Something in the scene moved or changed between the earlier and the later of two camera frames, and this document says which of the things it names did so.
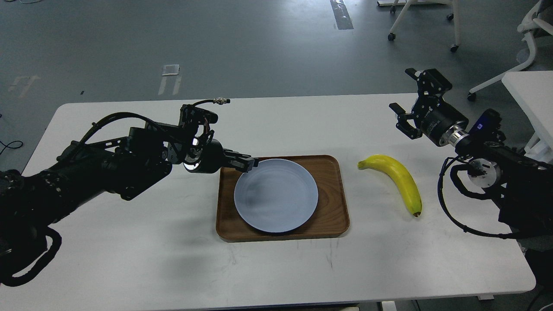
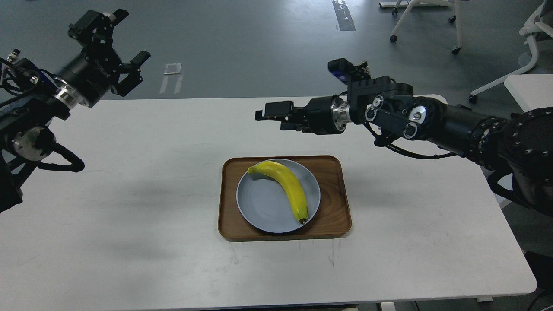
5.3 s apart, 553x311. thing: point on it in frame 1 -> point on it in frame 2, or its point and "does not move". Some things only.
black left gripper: [208, 156] -> [87, 77]
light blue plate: [278, 196] does not move
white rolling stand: [456, 4] does not move
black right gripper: [431, 113] -> [323, 115]
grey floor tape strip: [341, 14] does not move
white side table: [533, 91] does not move
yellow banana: [405, 178] -> [282, 172]
